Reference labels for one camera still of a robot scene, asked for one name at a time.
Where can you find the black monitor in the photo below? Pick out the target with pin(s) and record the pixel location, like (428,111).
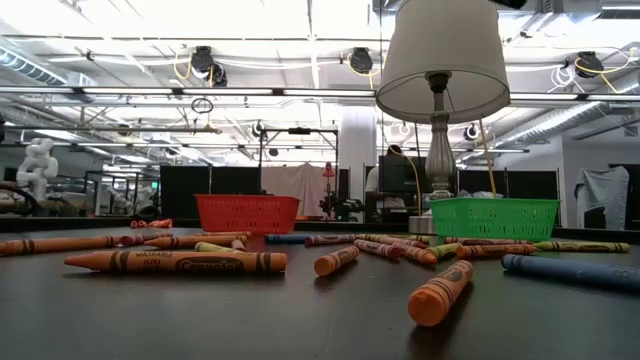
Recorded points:
(400,175)

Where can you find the black metal frame stand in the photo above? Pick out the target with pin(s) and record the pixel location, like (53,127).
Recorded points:
(299,131)

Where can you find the white shade silver table lamp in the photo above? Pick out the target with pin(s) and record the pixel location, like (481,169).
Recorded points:
(445,50)

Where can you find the red plastic basket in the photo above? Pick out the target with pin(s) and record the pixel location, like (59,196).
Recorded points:
(247,214)

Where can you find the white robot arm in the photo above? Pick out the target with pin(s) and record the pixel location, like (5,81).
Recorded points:
(37,165)

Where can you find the blue crayon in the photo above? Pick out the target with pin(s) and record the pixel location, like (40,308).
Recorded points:
(575,272)
(285,239)

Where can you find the black robot with green lights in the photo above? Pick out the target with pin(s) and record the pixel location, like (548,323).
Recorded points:
(345,207)

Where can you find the black partition panel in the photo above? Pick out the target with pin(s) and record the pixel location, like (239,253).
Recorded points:
(525,184)
(210,192)

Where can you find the distant white robots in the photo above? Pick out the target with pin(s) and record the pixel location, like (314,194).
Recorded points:
(120,197)

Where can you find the person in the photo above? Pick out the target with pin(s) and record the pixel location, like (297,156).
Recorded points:
(371,182)

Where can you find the grey cloth cover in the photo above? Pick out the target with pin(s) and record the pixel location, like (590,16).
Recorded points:
(602,192)

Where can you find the long ceiling light bar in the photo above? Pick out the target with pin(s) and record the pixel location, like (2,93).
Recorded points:
(575,96)
(150,91)

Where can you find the green plastic basket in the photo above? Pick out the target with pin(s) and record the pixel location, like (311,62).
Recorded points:
(495,219)

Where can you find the small red lamp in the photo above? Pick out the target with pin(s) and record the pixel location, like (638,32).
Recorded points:
(328,172)

